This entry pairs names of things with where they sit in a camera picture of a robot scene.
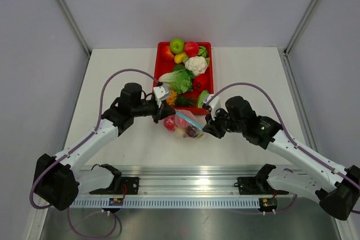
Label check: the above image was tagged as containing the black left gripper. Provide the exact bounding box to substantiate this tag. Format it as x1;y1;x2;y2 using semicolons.
131;98;175;123

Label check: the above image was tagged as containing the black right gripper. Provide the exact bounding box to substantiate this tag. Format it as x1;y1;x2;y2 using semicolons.
203;106;246;139

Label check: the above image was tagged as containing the pink peach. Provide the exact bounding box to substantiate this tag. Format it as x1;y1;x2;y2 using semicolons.
175;115;190;129

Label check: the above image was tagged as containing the clear zip top bag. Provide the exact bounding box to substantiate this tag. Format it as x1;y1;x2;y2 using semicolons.
163;110;204;139

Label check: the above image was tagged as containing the garlic bulb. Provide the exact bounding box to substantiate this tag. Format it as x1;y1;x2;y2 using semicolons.
174;127;185;137

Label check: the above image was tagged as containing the dark red onion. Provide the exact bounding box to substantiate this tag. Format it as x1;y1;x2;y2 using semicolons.
185;126;199;138

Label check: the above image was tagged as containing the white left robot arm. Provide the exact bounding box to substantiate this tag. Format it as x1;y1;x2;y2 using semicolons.
29;83;175;211

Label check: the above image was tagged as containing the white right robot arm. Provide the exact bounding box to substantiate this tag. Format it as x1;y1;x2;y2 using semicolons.
201;94;359;221

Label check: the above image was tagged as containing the small pineapple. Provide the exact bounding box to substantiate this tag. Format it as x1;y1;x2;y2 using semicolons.
166;89;195;107

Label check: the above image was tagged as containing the green lettuce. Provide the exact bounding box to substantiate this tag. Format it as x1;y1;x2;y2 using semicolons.
159;69;195;94

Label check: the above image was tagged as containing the green cucumber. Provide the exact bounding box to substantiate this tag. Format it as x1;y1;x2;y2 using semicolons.
197;90;209;108

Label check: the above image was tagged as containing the red bell pepper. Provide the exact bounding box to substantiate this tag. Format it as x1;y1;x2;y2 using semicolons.
192;74;209;92

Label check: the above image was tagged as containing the red plastic tray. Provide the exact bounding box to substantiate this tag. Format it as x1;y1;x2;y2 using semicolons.
154;42;214;115

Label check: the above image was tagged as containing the yellow lemon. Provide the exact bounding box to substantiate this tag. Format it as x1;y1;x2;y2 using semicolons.
174;52;188;64

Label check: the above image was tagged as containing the white cauliflower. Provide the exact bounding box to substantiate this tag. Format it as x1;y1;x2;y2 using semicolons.
184;56;209;76

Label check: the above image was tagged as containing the green apple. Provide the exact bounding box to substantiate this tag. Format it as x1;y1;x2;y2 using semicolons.
169;38;185;55

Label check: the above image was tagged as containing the red apple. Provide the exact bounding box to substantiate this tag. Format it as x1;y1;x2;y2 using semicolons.
184;41;199;57

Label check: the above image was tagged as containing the dark green round vegetable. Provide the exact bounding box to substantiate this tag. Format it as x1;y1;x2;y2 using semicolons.
197;46;208;58

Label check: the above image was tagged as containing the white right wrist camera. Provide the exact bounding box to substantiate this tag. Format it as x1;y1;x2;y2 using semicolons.
202;94;221;120

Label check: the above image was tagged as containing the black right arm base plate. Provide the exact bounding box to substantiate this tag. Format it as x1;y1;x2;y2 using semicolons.
233;176;289;196

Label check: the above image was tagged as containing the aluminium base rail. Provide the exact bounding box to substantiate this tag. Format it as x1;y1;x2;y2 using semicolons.
75;165;344;198

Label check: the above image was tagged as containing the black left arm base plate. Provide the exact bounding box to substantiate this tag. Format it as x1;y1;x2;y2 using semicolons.
90;176;140;195

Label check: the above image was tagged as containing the white slotted cable duct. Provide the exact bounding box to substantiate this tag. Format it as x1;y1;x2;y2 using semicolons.
71;196;260;209

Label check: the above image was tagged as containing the right aluminium frame post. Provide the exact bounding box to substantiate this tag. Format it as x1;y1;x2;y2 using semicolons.
283;0;321;57

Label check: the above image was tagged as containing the aluminium frame post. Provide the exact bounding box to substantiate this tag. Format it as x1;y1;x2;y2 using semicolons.
56;0;92;59
283;0;321;57

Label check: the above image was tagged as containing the left aluminium frame post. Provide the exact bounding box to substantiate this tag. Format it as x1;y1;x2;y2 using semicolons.
56;0;92;59

